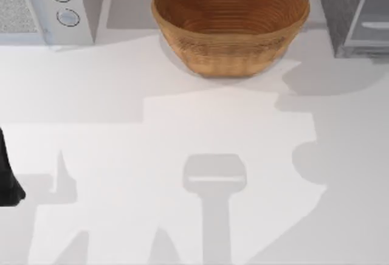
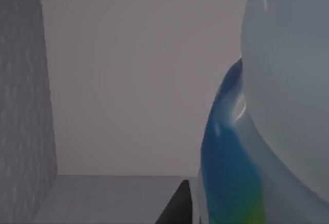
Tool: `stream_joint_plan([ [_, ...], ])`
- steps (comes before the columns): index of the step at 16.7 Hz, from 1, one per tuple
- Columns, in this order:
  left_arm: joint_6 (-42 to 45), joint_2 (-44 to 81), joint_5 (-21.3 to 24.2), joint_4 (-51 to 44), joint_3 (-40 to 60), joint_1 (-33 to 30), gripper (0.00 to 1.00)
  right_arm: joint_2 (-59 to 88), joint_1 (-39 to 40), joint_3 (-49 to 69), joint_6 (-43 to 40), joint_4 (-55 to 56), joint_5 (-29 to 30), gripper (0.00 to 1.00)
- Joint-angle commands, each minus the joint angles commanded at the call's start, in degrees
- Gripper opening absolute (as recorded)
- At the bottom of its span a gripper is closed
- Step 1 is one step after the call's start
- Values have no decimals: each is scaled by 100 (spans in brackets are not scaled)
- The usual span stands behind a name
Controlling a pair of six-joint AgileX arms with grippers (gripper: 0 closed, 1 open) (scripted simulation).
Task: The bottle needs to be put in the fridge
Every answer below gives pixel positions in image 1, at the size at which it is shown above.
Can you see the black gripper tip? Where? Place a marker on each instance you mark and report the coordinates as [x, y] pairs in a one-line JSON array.
[[7, 183]]

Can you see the brown woven basket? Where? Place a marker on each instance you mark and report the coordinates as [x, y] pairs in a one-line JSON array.
[[231, 34]]

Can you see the pale microwave oven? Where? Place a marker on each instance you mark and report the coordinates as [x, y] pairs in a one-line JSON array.
[[36, 9]]

